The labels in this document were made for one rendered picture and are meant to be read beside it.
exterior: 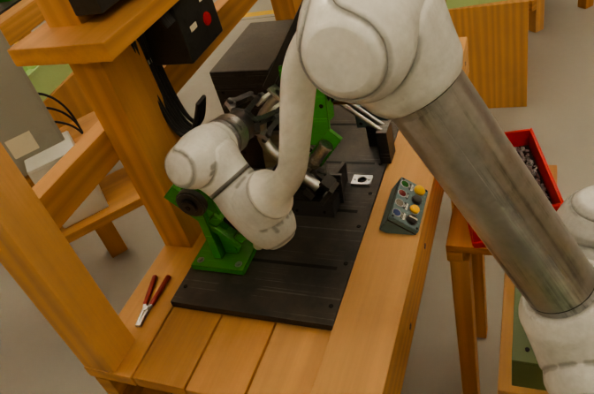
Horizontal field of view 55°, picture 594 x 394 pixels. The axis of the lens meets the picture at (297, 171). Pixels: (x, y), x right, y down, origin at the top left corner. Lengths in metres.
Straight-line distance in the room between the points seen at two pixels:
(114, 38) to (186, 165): 0.28
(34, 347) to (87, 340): 1.65
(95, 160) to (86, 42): 0.34
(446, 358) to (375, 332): 1.04
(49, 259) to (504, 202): 0.84
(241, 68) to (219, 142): 0.47
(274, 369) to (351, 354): 0.17
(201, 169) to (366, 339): 0.49
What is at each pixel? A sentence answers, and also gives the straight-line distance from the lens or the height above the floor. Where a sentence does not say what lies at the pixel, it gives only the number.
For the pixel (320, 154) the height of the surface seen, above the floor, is 1.07.
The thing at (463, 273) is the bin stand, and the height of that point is 0.69.
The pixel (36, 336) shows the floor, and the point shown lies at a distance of 3.01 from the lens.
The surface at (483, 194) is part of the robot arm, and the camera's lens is 0.71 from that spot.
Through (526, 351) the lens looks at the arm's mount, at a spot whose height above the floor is 0.94.
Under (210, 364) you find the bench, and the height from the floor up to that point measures 0.88.
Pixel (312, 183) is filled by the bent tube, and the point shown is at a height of 0.99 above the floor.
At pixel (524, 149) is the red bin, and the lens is 1.66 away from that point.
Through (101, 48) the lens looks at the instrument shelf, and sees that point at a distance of 1.13.
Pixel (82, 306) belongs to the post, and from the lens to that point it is 1.29.
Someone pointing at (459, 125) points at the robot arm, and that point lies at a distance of 0.66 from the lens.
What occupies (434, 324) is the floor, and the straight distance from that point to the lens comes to 2.34.
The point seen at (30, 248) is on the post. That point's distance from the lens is 1.17.
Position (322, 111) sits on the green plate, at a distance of 1.41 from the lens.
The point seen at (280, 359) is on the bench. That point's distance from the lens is 1.27.
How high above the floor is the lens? 1.90
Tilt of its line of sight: 37 degrees down
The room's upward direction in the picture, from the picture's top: 17 degrees counter-clockwise
